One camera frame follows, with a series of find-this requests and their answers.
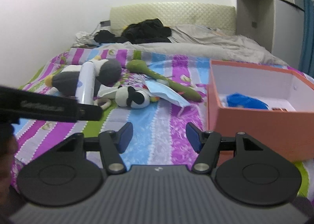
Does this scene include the black clothes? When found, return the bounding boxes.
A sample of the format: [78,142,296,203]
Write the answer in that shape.
[94,18,172,44]

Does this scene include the white spray can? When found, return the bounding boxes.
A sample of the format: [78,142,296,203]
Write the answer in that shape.
[75,62,96,105]

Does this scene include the white crumpled cloth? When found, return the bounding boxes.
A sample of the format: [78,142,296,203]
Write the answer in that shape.
[74,29,101,47]

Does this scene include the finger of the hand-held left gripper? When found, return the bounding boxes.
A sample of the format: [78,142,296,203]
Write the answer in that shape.
[78,102,103,122]

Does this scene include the grey duvet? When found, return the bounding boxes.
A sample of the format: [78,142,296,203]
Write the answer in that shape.
[105,24,287,65]

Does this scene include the blue fluffy item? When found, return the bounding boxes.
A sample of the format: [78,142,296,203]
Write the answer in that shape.
[226,92,269,110]

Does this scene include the blue face mask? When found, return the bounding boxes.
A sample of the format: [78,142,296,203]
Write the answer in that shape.
[145,81,197,117]

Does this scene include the striped floral bedsheet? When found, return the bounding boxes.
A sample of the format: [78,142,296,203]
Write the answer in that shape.
[12,43,314,200]

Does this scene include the cream quilted headboard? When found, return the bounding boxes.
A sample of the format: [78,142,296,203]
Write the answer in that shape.
[109,2,236,37]

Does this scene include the orange cardboard box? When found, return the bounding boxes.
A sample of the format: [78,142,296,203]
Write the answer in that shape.
[207,59,314,162]

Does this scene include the long green plush toy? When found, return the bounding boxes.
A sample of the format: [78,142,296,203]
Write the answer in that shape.
[126,59,203,101]

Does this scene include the grey wardrobe cabinet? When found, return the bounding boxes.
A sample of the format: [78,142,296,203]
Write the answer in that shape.
[234,0,306,68]

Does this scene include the black white panda plush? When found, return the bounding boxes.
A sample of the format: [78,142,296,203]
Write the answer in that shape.
[97,84,151,109]

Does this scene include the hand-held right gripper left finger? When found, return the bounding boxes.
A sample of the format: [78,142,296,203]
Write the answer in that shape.
[42,122,133,174]

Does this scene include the white fuzzy ring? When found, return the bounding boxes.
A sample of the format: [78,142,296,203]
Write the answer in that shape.
[93,98,111,110]

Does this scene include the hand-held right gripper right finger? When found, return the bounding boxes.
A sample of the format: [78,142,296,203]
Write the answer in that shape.
[186,122,274,174]

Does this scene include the grey white penguin plush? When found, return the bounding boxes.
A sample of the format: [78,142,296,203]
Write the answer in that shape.
[45,59,122,96]

